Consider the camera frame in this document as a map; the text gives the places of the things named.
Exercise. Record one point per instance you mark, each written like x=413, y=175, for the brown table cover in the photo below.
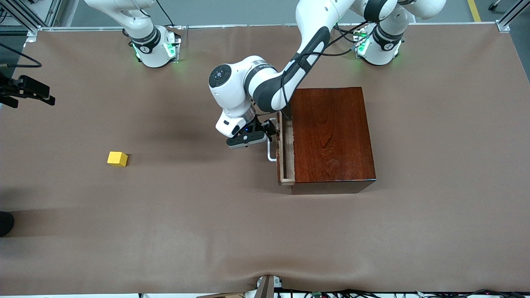
x=165, y=231

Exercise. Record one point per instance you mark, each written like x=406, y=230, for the black round object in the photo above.
x=6, y=223

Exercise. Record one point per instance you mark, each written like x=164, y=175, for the light wood drawer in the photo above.
x=286, y=157

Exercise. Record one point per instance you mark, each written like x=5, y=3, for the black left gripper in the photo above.
x=263, y=126

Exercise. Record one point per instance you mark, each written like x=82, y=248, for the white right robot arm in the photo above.
x=151, y=49

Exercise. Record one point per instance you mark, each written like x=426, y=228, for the dark red wooden cabinet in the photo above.
x=335, y=136

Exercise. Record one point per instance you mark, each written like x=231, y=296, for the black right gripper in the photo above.
x=25, y=86

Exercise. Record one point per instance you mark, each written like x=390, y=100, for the small white box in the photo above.
x=278, y=282

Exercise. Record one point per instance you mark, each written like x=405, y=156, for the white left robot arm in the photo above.
x=230, y=95

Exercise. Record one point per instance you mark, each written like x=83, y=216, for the aluminium frame strut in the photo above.
x=513, y=12
x=54, y=10

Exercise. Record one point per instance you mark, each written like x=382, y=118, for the black caster wheel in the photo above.
x=495, y=5

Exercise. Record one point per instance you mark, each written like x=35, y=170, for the yellow block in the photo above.
x=117, y=159

